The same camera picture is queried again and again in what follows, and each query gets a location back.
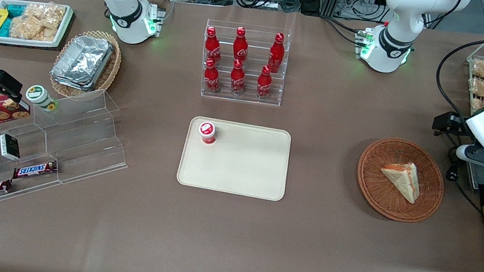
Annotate clear acrylic bottle rack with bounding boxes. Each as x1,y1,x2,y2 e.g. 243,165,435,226
196,18,292,109

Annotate small black carton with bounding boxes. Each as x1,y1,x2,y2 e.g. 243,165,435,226
0,133,25,163

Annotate beige plastic tray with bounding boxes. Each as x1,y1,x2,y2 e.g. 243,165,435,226
175,115,295,203

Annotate red lid yogurt cup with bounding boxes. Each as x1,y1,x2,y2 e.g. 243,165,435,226
196,121,219,147

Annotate red cola bottle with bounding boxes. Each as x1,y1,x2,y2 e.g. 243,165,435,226
201,57,224,94
255,65,275,101
267,31,288,74
228,58,249,97
202,26,226,66
231,26,252,64

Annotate clear bag of rice crackers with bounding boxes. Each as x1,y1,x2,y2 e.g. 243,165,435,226
8,0,68,46

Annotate triangular sandwich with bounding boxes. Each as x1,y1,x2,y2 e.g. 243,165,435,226
376,158,424,205

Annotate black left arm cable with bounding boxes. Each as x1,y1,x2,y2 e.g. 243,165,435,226
430,27,484,126

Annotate light oval wicker basket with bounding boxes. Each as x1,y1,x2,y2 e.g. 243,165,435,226
47,24,126,105

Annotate clear acrylic stepped display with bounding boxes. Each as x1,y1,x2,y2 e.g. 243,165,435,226
0,74,139,230

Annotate black cable with plug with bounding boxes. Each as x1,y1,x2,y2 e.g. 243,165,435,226
439,137,484,214

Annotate brown round wicker basket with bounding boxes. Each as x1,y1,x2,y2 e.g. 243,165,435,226
350,133,451,228

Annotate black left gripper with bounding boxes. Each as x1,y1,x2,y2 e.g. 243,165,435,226
431,110,478,143

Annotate white rectangular snack tray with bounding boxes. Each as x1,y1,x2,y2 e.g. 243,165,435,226
0,0,75,55

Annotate green lid white jar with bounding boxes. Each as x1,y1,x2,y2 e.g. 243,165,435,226
23,84,61,114

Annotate stacked aluminium foil trays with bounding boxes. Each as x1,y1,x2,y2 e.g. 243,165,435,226
48,31,116,95

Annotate teal snack packet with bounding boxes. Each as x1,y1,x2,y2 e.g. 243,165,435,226
5,2,27,20
0,16,15,39

